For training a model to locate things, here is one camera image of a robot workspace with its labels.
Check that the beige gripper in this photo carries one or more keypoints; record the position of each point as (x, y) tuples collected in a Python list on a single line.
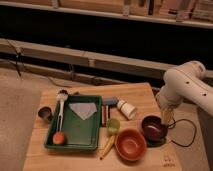
[(167, 115)]

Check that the orange-red apple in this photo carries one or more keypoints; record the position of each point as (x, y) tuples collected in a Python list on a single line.
[(59, 138)]

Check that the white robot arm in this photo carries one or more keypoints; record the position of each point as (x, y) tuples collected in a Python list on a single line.
[(184, 81)]

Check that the dark purple bowl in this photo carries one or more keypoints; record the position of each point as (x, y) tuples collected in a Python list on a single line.
[(153, 129)]

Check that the green plate under bowl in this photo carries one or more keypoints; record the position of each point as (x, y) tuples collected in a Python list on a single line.
[(152, 144)]

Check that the white ridged cup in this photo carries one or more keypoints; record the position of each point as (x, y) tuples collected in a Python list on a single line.
[(127, 109)]

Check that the orange-brown bowl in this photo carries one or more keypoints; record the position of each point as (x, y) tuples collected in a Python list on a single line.
[(130, 145)]

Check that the wooden board table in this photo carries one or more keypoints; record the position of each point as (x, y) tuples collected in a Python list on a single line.
[(162, 158)]

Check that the light green cup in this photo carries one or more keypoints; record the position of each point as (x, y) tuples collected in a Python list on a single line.
[(113, 126)]

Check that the grey-blue block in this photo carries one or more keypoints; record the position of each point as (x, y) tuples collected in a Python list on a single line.
[(110, 101)]

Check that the red and dark marker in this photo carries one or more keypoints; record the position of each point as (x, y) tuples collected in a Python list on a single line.
[(105, 115)]

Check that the white folded cloth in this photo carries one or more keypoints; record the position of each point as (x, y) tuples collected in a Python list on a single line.
[(83, 110)]

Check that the green plastic tray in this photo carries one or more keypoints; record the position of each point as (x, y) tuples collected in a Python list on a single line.
[(81, 134)]

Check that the white dish brush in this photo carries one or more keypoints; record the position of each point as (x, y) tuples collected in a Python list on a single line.
[(61, 97)]

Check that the small dark metal cup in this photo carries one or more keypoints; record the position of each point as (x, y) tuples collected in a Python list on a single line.
[(45, 113)]

